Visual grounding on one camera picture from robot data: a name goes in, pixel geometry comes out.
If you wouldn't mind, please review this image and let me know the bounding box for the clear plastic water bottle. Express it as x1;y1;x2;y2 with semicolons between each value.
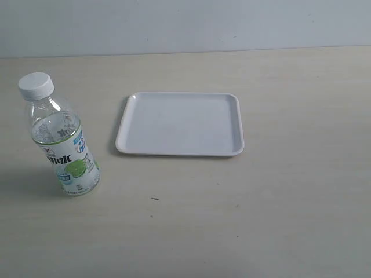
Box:
26;93;100;196

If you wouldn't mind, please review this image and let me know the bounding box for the white bottle cap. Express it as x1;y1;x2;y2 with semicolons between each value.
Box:
18;72;55;102

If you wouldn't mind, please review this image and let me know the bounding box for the white rectangular plastic tray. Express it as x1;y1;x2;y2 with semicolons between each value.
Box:
115;92;245;157

